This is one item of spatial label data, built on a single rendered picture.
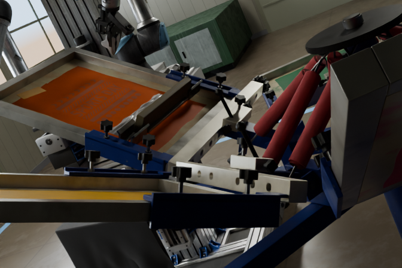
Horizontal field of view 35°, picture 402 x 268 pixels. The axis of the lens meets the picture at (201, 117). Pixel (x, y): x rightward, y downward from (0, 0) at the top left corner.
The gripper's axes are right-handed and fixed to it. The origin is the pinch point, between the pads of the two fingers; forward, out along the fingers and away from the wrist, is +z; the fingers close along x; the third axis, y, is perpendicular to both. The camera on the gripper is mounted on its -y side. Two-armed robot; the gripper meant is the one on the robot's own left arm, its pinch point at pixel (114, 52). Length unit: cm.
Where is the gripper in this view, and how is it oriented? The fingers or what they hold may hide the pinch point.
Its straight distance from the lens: 265.7
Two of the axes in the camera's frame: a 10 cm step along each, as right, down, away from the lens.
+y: -9.0, -2.8, 3.5
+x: -4.4, 4.1, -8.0
